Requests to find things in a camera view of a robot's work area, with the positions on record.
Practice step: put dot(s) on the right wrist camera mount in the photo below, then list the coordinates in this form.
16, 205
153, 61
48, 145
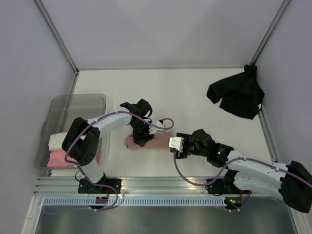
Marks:
176, 143

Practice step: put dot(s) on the rolled bright pink t-shirt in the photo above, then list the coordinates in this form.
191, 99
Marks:
57, 160

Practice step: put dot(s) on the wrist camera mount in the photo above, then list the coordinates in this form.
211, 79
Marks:
176, 143
157, 127

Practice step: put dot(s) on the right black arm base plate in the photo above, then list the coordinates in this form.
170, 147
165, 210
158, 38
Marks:
227, 188

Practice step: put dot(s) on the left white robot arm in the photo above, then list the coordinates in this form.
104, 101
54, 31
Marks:
83, 137

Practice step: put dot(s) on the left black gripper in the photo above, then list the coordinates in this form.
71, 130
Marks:
142, 139

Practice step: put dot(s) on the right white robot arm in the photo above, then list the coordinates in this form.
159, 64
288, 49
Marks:
240, 173

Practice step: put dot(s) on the dusty pink t-shirt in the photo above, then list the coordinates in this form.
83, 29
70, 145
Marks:
160, 141

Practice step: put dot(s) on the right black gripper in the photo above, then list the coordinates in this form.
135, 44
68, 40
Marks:
183, 155

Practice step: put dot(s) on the rolled white t-shirt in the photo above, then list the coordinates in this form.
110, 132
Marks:
55, 141

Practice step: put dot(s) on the black t-shirt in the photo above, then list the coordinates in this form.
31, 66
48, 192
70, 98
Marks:
240, 94

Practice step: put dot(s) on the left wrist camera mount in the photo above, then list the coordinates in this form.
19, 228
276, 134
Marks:
157, 127

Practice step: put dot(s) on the clear plastic bin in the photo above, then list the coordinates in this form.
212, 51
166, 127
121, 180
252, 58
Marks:
62, 112

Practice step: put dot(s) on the aluminium frame rail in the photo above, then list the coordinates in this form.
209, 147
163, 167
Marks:
132, 186

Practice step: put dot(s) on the white slotted cable duct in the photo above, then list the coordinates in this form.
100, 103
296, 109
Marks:
211, 201

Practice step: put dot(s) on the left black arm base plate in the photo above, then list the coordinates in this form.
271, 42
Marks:
86, 187

